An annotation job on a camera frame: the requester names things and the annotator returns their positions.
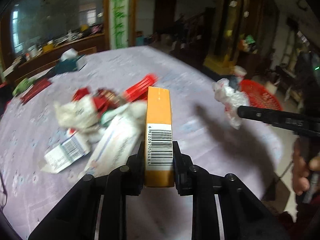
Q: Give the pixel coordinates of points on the dark red snack packet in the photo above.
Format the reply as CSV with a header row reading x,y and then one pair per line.
x,y
105,99

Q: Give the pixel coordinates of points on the red plastic mesh basket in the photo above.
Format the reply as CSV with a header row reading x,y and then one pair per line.
x,y
259,96

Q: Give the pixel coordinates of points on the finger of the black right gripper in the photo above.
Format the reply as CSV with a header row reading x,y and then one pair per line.
x,y
300,124

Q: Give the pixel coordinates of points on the white plastic bag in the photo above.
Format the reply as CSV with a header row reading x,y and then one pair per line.
x,y
231,99

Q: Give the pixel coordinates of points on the right hand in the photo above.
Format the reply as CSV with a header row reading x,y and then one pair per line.
x,y
301,170

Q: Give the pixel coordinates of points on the purple floral bed sheet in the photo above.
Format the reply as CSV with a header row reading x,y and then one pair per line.
x,y
199,125

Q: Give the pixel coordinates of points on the orange cardboard box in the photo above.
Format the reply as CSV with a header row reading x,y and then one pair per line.
x,y
159,155

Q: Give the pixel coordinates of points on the long white medicine box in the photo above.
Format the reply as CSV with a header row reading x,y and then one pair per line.
x,y
116,145

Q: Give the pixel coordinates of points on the teal tissue box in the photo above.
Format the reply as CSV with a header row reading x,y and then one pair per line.
x,y
70,61

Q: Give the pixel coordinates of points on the white blue medicine box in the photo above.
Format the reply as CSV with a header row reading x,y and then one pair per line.
x,y
65,154

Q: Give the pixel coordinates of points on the flat dark red packet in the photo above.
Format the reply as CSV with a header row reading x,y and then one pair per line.
x,y
35,89

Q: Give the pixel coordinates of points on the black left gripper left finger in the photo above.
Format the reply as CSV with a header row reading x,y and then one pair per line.
x,y
136,175

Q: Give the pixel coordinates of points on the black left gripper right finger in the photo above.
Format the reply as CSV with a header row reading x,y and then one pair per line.
x,y
182,172

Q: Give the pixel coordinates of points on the wooden counter cabinet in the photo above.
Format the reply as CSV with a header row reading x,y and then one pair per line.
x,y
85,46

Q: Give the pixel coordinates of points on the white paper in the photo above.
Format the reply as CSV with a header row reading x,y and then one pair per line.
x,y
82,116

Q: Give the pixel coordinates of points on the green cloth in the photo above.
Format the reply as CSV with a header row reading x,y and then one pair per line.
x,y
23,86

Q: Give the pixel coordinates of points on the torn red cardboard box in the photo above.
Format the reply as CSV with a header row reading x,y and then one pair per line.
x,y
139,91

